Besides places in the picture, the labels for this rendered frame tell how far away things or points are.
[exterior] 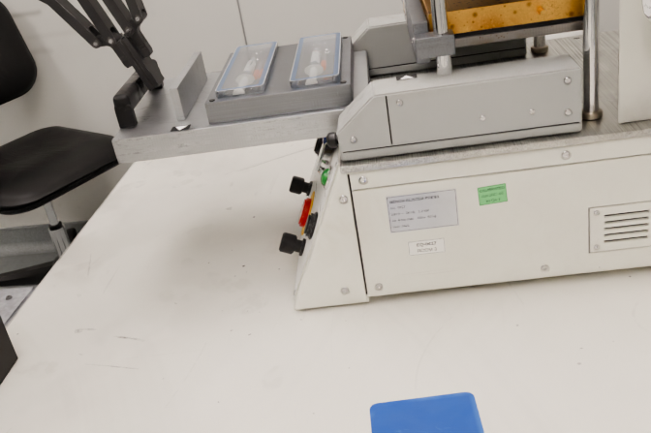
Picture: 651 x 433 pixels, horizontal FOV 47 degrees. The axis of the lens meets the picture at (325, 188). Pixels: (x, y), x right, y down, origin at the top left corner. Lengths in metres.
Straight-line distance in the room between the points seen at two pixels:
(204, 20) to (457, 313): 1.74
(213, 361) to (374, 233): 0.22
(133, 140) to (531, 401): 0.50
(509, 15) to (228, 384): 0.48
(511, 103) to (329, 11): 1.61
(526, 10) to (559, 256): 0.27
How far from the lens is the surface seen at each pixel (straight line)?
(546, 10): 0.84
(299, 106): 0.85
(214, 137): 0.86
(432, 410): 0.74
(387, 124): 0.79
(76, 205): 2.86
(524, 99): 0.79
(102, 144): 2.37
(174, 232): 1.13
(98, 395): 0.87
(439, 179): 0.81
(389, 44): 1.05
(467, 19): 0.82
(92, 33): 0.97
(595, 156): 0.83
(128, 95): 0.91
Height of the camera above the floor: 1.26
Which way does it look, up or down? 26 degrees down
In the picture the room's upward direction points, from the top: 10 degrees counter-clockwise
